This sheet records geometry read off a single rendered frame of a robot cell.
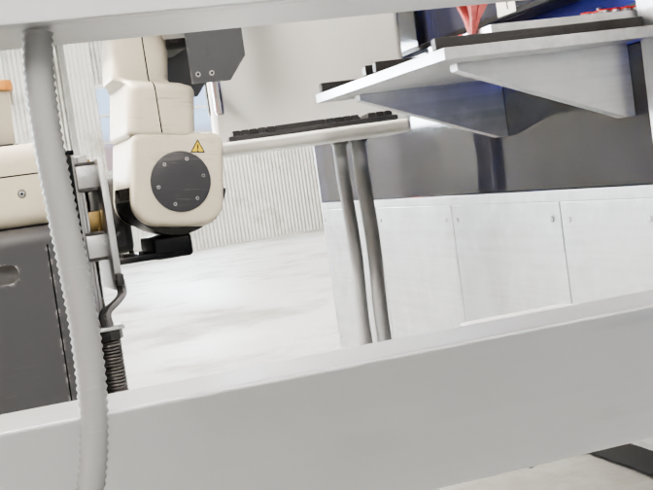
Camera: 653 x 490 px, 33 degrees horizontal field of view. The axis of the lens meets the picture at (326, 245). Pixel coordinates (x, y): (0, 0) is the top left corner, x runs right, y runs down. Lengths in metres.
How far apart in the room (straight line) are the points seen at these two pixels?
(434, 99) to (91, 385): 1.71
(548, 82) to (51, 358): 0.97
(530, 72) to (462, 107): 0.51
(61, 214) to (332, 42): 2.03
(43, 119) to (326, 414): 0.32
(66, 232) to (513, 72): 1.26
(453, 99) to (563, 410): 1.56
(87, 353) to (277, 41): 2.02
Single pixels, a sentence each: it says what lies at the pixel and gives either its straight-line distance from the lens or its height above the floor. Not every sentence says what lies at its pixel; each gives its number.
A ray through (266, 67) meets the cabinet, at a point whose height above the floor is 0.98.
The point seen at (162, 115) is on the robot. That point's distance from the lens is 1.92.
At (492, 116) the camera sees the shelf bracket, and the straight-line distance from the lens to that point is 2.52.
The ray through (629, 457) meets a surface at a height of 0.03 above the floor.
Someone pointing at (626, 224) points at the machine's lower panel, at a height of 0.53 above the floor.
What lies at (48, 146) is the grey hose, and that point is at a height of 0.75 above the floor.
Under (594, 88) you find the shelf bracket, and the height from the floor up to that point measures 0.79.
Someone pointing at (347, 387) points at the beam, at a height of 0.53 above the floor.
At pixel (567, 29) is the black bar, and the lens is 1.99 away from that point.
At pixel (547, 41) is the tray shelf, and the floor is 0.87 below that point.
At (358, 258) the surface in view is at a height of 0.47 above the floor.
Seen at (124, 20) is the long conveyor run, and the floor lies 0.84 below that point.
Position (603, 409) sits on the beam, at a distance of 1.02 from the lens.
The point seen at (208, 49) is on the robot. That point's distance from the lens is 1.93.
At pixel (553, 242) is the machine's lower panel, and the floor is 0.49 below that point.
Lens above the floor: 0.71
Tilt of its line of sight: 4 degrees down
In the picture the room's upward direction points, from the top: 8 degrees counter-clockwise
